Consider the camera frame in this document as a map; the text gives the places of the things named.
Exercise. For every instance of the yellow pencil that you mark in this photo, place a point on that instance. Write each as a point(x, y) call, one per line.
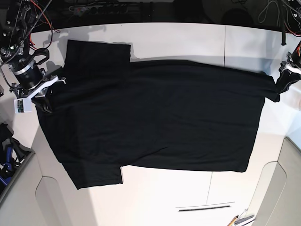
point(233, 220)

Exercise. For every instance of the black T-shirt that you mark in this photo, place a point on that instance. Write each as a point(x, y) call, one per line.
point(165, 114)

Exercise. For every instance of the blue and black bag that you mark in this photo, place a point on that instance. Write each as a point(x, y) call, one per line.
point(12, 154)

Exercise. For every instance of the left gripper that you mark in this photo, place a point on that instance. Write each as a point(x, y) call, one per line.
point(291, 64)

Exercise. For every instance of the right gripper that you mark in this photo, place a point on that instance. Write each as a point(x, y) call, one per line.
point(32, 80)

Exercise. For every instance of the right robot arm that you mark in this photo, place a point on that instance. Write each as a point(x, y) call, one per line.
point(18, 52)

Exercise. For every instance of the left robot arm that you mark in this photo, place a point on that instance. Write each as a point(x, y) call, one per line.
point(290, 23)

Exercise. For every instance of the black metal ruler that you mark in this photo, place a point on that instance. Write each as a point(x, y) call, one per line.
point(205, 208)

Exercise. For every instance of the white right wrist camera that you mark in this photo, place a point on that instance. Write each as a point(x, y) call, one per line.
point(23, 105)

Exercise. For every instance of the black power strip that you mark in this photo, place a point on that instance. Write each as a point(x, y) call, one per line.
point(104, 9)

